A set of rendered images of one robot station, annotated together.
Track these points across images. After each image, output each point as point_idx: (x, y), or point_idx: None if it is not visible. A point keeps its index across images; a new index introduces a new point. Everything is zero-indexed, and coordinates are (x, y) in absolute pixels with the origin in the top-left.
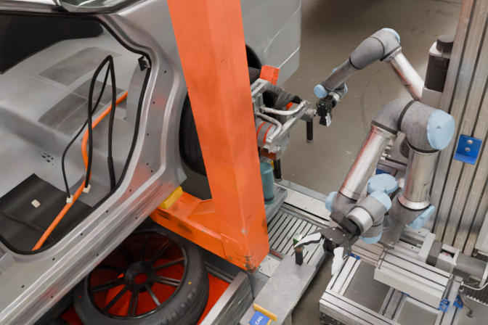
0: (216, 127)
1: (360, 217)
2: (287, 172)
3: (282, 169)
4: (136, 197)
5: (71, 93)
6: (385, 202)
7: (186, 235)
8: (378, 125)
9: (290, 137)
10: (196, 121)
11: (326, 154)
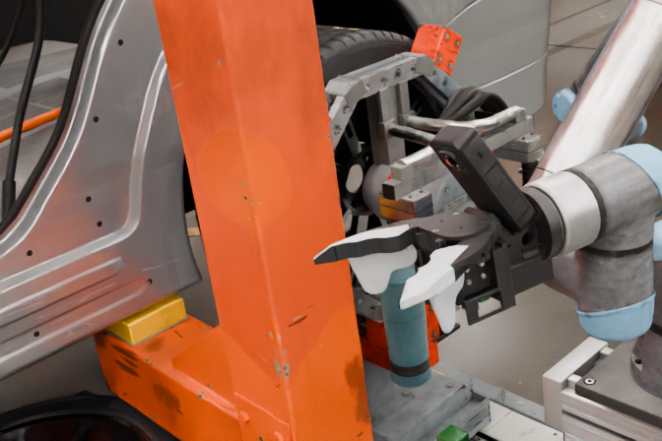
0: None
1: (554, 186)
2: (506, 376)
3: (494, 369)
4: (40, 274)
5: (7, 97)
6: (653, 167)
7: (170, 422)
8: None
9: (528, 307)
10: None
11: (613, 346)
